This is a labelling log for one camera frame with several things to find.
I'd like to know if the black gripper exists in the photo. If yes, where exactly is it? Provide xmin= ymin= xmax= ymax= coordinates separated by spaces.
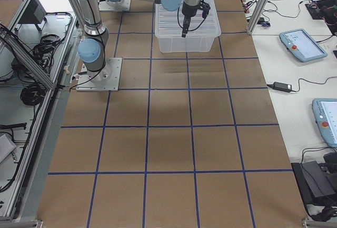
xmin=182 ymin=0 xmax=211 ymax=38

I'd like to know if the clear plastic box lid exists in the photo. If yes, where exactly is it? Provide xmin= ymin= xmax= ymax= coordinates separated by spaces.
xmin=154 ymin=0 xmax=221 ymax=38

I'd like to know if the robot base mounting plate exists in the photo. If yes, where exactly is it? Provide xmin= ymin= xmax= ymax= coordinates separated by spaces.
xmin=75 ymin=58 xmax=122 ymax=92
xmin=98 ymin=0 xmax=131 ymax=12

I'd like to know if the clear plastic storage box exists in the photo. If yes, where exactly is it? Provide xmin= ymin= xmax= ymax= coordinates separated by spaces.
xmin=157 ymin=36 xmax=215 ymax=53

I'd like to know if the blue teach pendant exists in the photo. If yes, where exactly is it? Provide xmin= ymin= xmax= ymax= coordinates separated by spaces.
xmin=312 ymin=98 xmax=336 ymax=147
xmin=279 ymin=28 xmax=328 ymax=62

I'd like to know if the black power adapter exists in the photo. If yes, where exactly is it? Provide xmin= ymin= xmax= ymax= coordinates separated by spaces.
xmin=273 ymin=82 xmax=292 ymax=93

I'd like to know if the black monitor stand base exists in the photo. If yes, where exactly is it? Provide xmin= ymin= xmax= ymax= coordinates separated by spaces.
xmin=291 ymin=161 xmax=336 ymax=206

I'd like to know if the aluminium frame post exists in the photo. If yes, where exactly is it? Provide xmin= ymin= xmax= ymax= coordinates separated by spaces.
xmin=246 ymin=0 xmax=268 ymax=35

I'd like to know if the black cable bundle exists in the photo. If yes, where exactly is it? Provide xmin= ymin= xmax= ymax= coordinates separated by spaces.
xmin=20 ymin=84 xmax=44 ymax=106

